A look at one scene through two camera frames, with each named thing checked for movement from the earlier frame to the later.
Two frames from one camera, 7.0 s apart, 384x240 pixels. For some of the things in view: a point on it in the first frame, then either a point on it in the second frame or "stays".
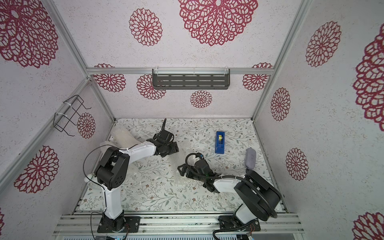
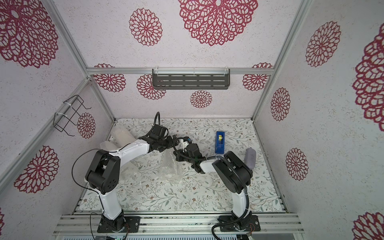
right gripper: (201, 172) -> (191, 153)
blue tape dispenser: (219, 144) stays
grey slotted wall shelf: (191, 78) stays
